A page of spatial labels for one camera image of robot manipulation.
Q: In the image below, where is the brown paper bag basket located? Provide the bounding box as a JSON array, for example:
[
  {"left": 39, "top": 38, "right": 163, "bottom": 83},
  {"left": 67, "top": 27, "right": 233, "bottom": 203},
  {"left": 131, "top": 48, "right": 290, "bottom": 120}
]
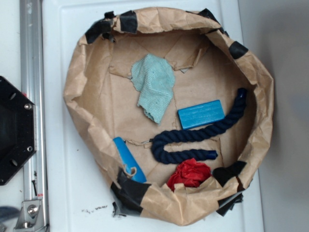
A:
[{"left": 64, "top": 7, "right": 274, "bottom": 226}]

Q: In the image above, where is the metal corner bracket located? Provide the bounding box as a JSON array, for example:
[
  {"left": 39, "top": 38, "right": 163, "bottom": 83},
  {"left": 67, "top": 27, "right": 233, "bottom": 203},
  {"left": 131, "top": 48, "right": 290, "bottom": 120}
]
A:
[{"left": 14, "top": 200, "right": 46, "bottom": 232}]

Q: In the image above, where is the blue rectangular block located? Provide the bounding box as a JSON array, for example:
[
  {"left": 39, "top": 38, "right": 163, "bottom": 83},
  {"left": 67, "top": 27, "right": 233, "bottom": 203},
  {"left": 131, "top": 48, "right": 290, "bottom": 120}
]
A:
[{"left": 178, "top": 100, "right": 225, "bottom": 130}]

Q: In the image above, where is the light blue cloth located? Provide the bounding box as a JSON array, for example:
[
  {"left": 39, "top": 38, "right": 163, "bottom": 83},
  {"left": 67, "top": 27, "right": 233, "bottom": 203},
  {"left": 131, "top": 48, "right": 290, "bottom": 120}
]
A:
[{"left": 131, "top": 54, "right": 175, "bottom": 124}]

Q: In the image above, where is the blue plastic handle tool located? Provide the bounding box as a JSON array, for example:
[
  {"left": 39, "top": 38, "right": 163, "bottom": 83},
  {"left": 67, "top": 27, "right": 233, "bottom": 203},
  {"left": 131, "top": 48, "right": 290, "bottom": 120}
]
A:
[{"left": 113, "top": 137, "right": 147, "bottom": 183}]

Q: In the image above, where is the dark navy rope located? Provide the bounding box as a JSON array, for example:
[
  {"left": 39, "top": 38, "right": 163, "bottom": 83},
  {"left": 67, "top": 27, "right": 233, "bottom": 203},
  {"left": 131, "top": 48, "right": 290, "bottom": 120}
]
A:
[{"left": 151, "top": 87, "right": 248, "bottom": 165}]

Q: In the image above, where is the red crumpled cloth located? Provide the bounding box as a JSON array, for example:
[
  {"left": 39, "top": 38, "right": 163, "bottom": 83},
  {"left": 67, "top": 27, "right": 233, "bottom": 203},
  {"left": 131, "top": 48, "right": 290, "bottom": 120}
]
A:
[{"left": 167, "top": 158, "right": 211, "bottom": 191}]

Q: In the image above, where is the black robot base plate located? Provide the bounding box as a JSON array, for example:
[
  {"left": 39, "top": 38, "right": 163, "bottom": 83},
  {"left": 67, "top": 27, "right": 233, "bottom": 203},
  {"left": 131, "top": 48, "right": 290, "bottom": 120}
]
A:
[{"left": 0, "top": 76, "right": 36, "bottom": 186}]

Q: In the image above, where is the aluminium frame rail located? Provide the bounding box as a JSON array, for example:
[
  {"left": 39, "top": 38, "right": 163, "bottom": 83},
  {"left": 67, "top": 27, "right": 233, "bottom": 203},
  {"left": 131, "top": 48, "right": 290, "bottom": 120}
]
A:
[{"left": 20, "top": 0, "right": 50, "bottom": 232}]

